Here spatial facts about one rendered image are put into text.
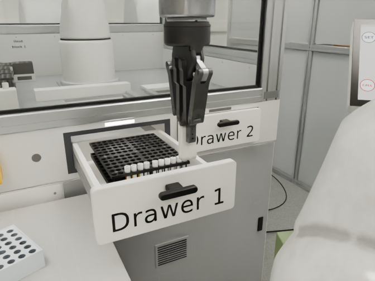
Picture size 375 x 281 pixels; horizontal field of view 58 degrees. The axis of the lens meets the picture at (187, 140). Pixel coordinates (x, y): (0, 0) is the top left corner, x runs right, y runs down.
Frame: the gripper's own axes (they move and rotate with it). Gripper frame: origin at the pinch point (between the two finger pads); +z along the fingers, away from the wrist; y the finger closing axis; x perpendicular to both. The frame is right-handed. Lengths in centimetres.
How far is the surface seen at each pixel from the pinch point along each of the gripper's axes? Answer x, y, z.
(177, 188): 3.0, -1.9, 8.1
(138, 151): 2.3, 21.2, 9.2
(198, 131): -20.4, 32.8, 11.0
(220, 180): -7.8, 0.9, 10.1
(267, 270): -73, 55, 99
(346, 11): -155, 97, -25
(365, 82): -66, 14, -3
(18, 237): 30.1, 14.2, 19.7
